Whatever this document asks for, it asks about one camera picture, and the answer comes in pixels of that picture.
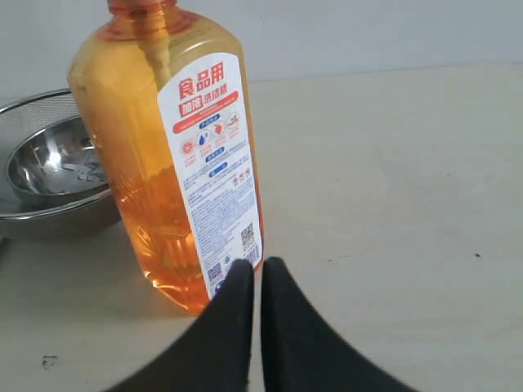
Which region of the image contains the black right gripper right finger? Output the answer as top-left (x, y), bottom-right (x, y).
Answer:
top-left (261, 257), bottom-right (413, 391)

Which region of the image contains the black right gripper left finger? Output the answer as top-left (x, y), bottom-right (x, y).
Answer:
top-left (110, 260), bottom-right (254, 391)

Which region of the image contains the orange pump soap bottle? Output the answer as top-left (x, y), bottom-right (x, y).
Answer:
top-left (68, 1), bottom-right (263, 315)

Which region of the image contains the small stainless steel bowl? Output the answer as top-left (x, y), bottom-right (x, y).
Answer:
top-left (6, 116), bottom-right (109, 208)

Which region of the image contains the steel mesh strainer basket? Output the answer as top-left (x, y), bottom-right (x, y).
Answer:
top-left (1, 88), bottom-right (120, 239)

